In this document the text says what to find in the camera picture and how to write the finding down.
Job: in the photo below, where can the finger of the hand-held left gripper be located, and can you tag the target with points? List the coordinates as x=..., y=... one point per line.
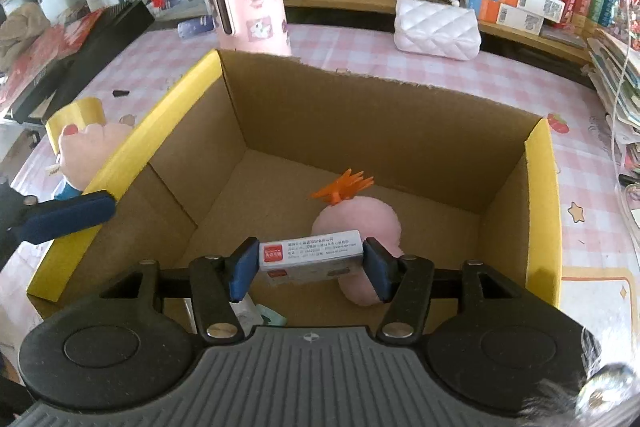
x=70, y=214

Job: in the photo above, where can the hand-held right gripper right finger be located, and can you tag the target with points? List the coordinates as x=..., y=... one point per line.
x=380, y=269

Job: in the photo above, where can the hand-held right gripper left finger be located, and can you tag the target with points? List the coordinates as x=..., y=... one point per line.
x=243, y=269

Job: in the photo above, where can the blue small plastic item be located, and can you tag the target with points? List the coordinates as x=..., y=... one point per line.
x=67, y=191

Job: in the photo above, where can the pink chick plush toy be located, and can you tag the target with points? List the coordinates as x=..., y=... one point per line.
x=360, y=219

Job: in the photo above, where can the mint green small device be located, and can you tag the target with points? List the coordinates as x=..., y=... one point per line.
x=272, y=317

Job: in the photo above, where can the small white red-label box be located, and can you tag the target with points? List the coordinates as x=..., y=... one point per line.
x=310, y=252

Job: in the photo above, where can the pink pig plush toy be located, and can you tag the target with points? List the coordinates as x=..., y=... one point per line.
x=95, y=147

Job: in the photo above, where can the yellow tape roll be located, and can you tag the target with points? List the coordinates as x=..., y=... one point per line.
x=80, y=109

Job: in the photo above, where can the yellow cardboard box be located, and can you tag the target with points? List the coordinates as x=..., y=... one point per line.
x=375, y=132

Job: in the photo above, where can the small black cap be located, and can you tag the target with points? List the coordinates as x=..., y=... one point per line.
x=120, y=93

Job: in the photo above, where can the red patterned plastic bag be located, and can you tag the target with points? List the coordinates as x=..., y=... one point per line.
x=45, y=47

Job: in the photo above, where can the brown crumpled cloth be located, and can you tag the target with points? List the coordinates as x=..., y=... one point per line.
x=22, y=32

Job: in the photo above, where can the white quilted handbag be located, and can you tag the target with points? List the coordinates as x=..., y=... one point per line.
x=435, y=32

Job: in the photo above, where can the pink cylindrical humidifier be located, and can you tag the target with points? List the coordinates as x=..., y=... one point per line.
x=255, y=2

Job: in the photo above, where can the stack of papers and magazines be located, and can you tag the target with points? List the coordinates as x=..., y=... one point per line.
x=620, y=97

